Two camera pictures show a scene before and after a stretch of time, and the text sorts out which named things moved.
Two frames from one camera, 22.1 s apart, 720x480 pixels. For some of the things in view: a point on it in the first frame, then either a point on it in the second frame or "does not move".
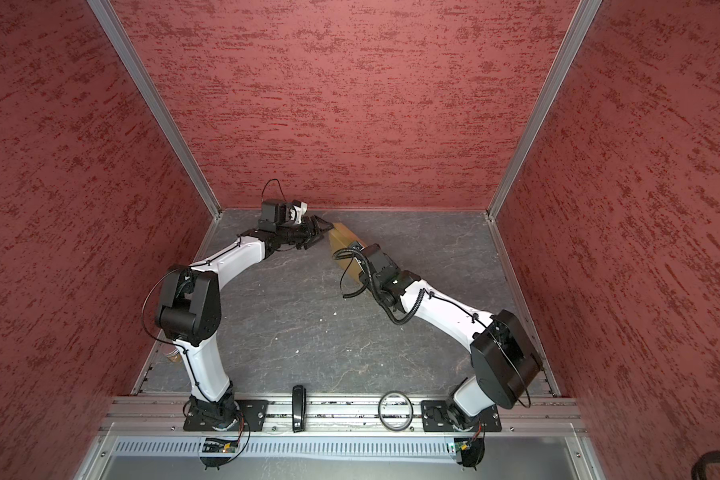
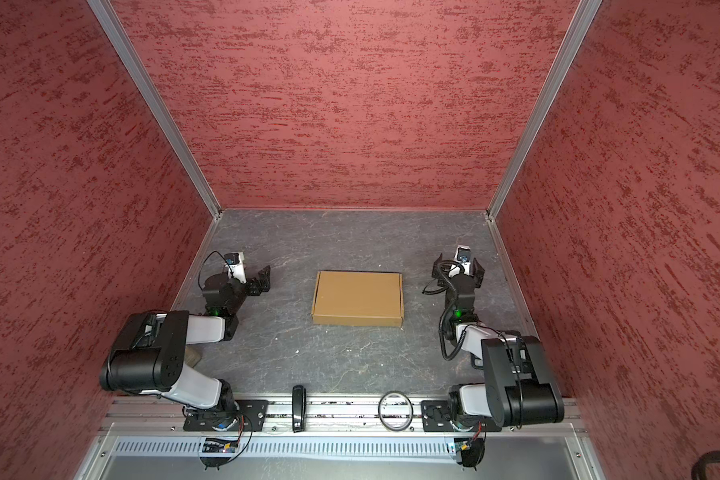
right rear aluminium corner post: x=567 y=54 does not move
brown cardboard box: x=340 y=238 -> x=357 y=298
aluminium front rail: x=166 y=413 does not move
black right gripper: x=368 y=278 -> x=437 y=273
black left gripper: x=317 y=219 -> x=256 y=290
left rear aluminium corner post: x=116 y=33 does not move
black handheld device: x=299 y=395 does not move
